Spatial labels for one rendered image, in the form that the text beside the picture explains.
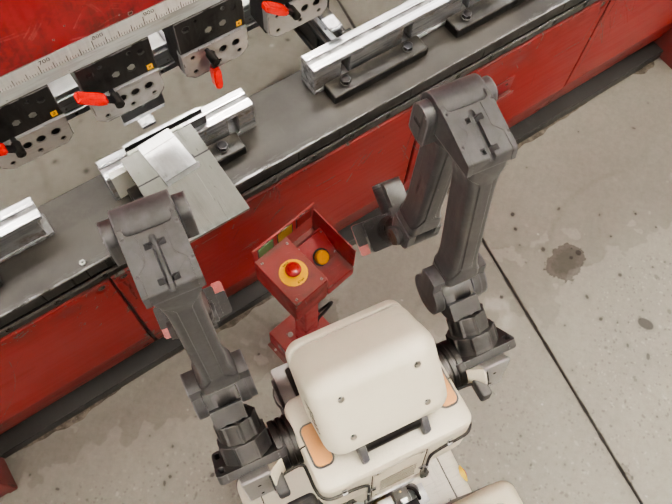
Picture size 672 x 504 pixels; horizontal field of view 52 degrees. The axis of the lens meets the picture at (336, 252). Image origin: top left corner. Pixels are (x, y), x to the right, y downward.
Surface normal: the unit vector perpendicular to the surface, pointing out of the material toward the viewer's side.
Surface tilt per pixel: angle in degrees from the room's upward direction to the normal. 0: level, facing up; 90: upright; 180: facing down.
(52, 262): 0
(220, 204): 0
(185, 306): 81
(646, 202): 0
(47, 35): 90
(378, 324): 43
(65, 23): 90
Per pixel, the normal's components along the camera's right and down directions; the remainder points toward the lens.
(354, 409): 0.33, 0.34
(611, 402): 0.04, -0.40
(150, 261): 0.12, -0.21
